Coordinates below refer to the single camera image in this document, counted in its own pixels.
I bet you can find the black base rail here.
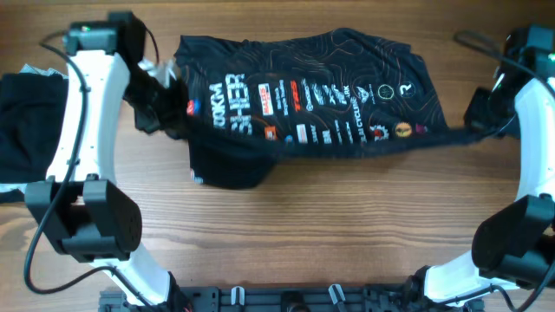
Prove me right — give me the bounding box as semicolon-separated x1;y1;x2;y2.
98;283;430;312

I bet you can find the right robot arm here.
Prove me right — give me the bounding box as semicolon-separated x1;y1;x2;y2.
413;25;554;309

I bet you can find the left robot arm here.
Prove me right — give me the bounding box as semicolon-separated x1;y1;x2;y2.
25;11;180;311

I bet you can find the black printed cycling jersey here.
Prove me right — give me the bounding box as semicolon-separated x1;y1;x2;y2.
132;27;491;190

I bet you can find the folded black shirt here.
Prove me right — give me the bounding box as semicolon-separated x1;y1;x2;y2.
0;72;69;205

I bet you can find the left black cable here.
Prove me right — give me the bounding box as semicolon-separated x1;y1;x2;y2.
23;25;161;312

